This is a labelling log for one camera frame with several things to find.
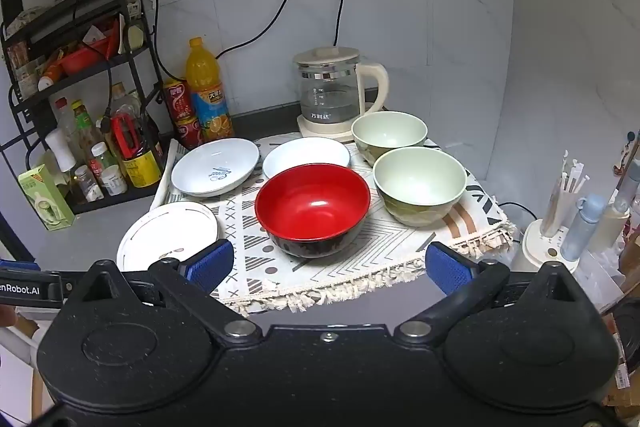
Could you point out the brown cardboard box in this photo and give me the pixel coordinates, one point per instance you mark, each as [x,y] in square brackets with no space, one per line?
[622,357]

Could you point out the red and black bowl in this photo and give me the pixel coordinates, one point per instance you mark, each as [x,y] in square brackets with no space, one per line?
[312,207]

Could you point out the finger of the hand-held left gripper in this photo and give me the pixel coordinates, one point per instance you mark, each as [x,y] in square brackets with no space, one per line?
[17,264]

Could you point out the white metal frame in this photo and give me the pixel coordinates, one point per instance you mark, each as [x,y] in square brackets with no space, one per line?
[20,349]

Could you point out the small white label jar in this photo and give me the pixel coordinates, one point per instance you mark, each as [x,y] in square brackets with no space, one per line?
[114,181]

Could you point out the light blue bottle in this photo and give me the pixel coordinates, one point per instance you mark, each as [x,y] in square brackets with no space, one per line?
[582,227]

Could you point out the white plate gold rim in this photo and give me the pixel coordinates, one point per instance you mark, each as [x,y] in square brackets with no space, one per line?
[165,232]

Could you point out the pale green bowl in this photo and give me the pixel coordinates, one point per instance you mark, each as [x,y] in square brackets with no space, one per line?
[390,132]
[420,182]

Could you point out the red plastic basket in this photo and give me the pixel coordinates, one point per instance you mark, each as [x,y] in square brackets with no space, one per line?
[82,57]

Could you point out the black metal kitchen rack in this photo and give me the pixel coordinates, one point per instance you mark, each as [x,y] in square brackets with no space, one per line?
[20,107]

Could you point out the white plate cursive blue print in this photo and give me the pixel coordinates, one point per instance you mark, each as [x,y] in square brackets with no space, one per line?
[215,167]

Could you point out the patterned fringed table cloth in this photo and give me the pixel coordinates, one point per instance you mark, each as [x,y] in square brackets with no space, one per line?
[400,252]

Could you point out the small clear spice jar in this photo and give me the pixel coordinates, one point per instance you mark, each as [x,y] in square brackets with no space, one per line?
[89,184]

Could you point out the red capped clear bottle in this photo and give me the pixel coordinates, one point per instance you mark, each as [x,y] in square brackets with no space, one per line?
[65,117]

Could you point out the cream kettle base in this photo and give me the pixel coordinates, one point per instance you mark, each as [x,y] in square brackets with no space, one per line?
[320,129]

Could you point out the cream utensil holder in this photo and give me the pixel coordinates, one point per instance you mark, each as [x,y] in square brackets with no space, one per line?
[537,252]

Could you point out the soy sauce bottle yellow label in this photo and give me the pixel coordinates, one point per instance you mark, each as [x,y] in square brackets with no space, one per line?
[140,164]

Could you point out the green cardboard box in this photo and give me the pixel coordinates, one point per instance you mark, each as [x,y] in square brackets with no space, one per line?
[45,199]

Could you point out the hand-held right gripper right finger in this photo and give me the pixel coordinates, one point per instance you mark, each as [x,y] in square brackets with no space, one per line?
[450,268]

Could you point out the white capped seasoning bottle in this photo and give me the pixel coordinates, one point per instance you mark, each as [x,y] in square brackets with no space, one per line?
[60,149]

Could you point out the cream bottle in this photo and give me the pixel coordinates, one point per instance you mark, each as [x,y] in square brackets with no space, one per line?
[607,229]

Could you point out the white deep plate blue rim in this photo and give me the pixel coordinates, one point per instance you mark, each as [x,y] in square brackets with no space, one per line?
[305,154]

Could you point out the orange juice bottle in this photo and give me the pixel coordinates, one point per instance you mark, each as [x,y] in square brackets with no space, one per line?
[207,97]

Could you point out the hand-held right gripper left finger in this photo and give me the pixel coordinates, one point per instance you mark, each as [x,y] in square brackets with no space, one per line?
[210,263]

